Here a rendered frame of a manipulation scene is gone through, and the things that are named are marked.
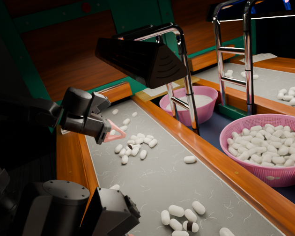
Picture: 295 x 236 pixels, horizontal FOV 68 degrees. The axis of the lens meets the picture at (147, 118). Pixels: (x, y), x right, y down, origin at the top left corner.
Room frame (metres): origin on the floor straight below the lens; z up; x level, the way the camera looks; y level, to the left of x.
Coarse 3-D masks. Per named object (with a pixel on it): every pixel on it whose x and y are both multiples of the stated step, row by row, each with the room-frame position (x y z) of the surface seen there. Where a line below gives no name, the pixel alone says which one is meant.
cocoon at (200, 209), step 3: (195, 201) 0.35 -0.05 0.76; (198, 201) 0.36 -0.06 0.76; (192, 204) 0.35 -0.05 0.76; (195, 204) 0.35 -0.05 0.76; (198, 204) 0.34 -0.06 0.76; (192, 207) 0.35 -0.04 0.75; (195, 207) 0.34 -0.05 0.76; (198, 207) 0.34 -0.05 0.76; (201, 207) 0.33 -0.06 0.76; (204, 207) 0.34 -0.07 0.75; (195, 210) 0.34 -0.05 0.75; (198, 210) 0.33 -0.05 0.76; (201, 210) 0.33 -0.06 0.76; (204, 210) 0.33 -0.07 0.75; (198, 213) 0.33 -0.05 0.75; (201, 213) 0.33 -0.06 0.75
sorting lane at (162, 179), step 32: (128, 128) 0.83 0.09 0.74; (160, 128) 0.76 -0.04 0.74; (96, 160) 0.66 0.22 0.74; (128, 160) 0.61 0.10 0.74; (160, 160) 0.56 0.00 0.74; (128, 192) 0.46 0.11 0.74; (160, 192) 0.43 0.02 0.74; (192, 192) 0.40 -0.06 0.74; (224, 192) 0.37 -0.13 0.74; (160, 224) 0.34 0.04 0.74; (224, 224) 0.29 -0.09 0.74; (256, 224) 0.28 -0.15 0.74
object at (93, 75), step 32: (0, 0) 1.06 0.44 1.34; (32, 0) 1.10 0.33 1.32; (64, 0) 1.13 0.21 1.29; (96, 0) 1.15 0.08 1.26; (128, 0) 1.20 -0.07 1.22; (160, 0) 1.23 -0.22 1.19; (192, 0) 1.30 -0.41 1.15; (224, 0) 1.35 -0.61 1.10; (0, 32) 1.04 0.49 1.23; (32, 32) 1.08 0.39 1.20; (64, 32) 1.12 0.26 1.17; (96, 32) 1.15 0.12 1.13; (192, 32) 1.29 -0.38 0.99; (224, 32) 1.35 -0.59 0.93; (32, 64) 1.06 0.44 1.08; (64, 64) 1.10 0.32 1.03; (96, 64) 1.14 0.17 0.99; (32, 96) 1.04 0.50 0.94
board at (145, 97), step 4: (192, 76) 1.16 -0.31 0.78; (180, 80) 1.16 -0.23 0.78; (192, 80) 1.10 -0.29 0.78; (196, 80) 1.09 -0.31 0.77; (180, 84) 1.09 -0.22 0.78; (176, 88) 1.06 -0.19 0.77; (140, 92) 1.14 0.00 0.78; (144, 92) 1.12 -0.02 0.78; (164, 92) 1.04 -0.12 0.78; (140, 96) 1.08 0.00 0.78; (144, 96) 1.06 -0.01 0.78; (148, 96) 1.04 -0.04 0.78; (152, 96) 1.03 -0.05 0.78; (156, 96) 1.03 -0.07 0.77; (144, 100) 1.01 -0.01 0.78; (148, 100) 1.02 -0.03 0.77
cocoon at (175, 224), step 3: (171, 219) 0.33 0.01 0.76; (174, 219) 0.33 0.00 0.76; (171, 222) 0.32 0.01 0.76; (174, 222) 0.32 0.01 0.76; (177, 222) 0.32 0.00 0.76; (171, 225) 0.32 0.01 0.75; (174, 225) 0.31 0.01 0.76; (177, 225) 0.31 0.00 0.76; (180, 225) 0.31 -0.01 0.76; (174, 228) 0.31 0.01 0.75; (177, 228) 0.30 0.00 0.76; (180, 228) 0.30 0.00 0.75
